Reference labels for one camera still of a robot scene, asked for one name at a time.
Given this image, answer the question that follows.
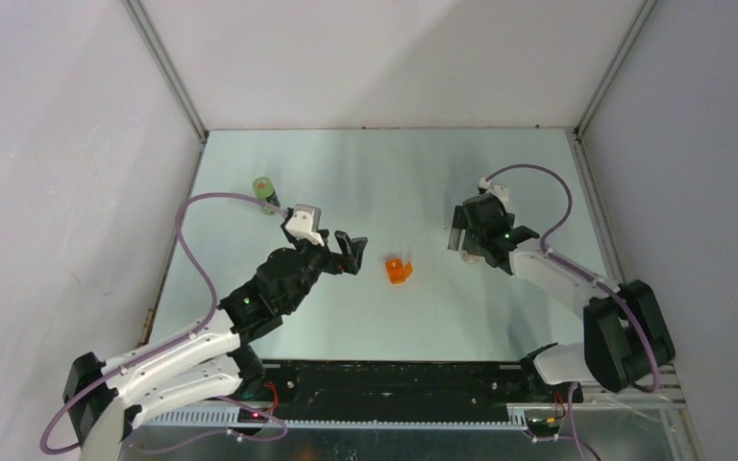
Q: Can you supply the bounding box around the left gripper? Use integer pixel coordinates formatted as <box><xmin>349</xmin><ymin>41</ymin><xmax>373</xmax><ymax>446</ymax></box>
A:
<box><xmin>283</xmin><ymin>229</ymin><xmax>365</xmax><ymax>312</ymax></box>

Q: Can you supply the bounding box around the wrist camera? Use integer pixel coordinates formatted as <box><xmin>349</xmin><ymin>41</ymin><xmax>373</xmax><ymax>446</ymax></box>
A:
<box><xmin>478</xmin><ymin>177</ymin><xmax>510</xmax><ymax>207</ymax></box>
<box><xmin>282</xmin><ymin>204</ymin><xmax>326</xmax><ymax>247</ymax></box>

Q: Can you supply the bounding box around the orange pill box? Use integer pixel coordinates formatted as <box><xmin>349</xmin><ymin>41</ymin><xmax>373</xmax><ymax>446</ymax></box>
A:
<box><xmin>384</xmin><ymin>257</ymin><xmax>413</xmax><ymax>284</ymax></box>

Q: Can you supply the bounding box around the clear pill bottle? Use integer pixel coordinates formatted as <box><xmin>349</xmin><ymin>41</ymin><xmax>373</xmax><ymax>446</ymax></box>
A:
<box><xmin>458</xmin><ymin>250</ymin><xmax>484</xmax><ymax>264</ymax></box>

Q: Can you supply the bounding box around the green pill bottle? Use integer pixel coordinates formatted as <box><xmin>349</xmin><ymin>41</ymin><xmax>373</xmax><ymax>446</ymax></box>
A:
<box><xmin>253</xmin><ymin>176</ymin><xmax>281</xmax><ymax>215</ymax></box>

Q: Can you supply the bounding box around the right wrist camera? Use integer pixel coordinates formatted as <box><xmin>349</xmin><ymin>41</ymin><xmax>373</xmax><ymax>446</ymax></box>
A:
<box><xmin>478</xmin><ymin>177</ymin><xmax>510</xmax><ymax>207</ymax></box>

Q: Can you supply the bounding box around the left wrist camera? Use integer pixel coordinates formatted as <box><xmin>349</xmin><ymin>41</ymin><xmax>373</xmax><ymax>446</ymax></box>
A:
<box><xmin>282</xmin><ymin>204</ymin><xmax>326</xmax><ymax>247</ymax></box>

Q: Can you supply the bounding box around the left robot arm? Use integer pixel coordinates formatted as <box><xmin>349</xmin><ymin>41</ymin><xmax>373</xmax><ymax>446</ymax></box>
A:
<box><xmin>63</xmin><ymin>230</ymin><xmax>368</xmax><ymax>443</ymax></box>

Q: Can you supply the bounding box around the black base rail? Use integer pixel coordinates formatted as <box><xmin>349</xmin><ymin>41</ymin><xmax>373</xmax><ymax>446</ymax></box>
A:
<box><xmin>233</xmin><ymin>360</ymin><xmax>584</xmax><ymax>428</ymax></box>

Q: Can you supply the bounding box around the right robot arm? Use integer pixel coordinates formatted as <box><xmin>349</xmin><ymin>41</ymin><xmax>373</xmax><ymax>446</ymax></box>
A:
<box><xmin>448</xmin><ymin>192</ymin><xmax>677</xmax><ymax>401</ymax></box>

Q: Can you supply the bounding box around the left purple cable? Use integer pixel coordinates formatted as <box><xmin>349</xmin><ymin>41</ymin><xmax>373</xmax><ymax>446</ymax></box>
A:
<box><xmin>40</xmin><ymin>191</ymin><xmax>288</xmax><ymax>456</ymax></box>

